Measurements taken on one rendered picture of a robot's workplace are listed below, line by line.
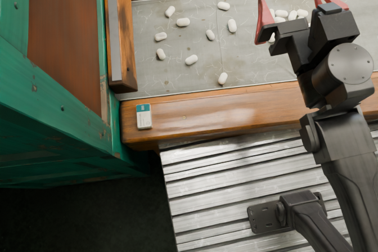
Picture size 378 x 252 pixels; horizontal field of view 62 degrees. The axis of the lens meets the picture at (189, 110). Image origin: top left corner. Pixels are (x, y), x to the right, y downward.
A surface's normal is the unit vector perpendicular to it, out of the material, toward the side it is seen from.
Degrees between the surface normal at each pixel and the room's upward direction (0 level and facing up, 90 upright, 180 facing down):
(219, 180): 0
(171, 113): 0
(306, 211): 60
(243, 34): 0
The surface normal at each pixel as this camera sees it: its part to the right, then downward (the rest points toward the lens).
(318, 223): -0.19, -0.95
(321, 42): -0.98, 0.21
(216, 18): -0.02, -0.25
